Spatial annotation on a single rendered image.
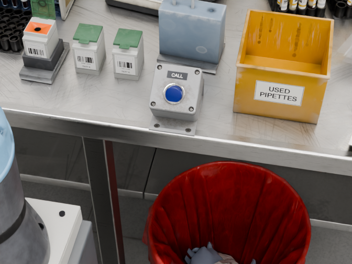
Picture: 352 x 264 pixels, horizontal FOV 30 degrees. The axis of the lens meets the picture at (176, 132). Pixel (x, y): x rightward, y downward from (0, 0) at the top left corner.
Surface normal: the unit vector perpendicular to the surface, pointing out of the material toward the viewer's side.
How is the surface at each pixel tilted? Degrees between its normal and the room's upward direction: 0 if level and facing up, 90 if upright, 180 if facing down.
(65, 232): 4
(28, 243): 72
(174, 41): 90
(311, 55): 90
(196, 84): 30
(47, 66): 90
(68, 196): 0
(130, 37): 0
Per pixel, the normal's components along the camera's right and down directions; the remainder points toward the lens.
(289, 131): 0.00, -0.66
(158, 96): -0.09, -0.21
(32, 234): 0.95, -0.12
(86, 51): -0.18, 0.73
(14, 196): 0.97, 0.18
